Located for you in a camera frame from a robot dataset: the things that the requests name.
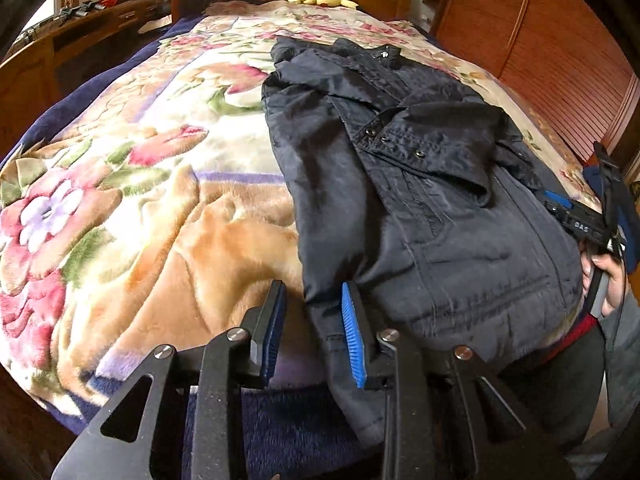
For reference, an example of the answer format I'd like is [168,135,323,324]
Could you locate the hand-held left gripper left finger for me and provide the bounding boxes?
[51,280,288,480]

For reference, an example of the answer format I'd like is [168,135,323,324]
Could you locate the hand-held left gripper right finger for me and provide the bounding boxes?
[341,281,576,480]

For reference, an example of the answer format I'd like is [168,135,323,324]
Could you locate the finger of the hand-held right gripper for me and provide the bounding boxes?
[543,189,576,221]

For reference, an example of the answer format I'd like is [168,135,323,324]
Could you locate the black jacket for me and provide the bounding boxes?
[261,35,586,450]

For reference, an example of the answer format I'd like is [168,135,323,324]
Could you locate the person's right hand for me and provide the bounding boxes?
[580,252,629,319]

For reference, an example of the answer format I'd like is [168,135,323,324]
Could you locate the blue cloth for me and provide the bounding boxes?
[582,162,640,272]

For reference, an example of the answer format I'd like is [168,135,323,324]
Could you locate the red bed sheet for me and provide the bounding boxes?
[549,312,599,350]

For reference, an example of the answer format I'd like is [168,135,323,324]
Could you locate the person's dark trousers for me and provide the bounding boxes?
[497,322,608,461]

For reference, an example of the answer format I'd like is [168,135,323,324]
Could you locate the wooden slatted wardrobe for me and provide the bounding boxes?
[425,0,640,171]

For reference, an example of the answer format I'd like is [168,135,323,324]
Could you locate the floral blanket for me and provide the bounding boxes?
[0,0,601,436]

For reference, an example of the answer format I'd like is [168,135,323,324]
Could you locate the wooden desk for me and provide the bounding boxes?
[0,0,173,147]

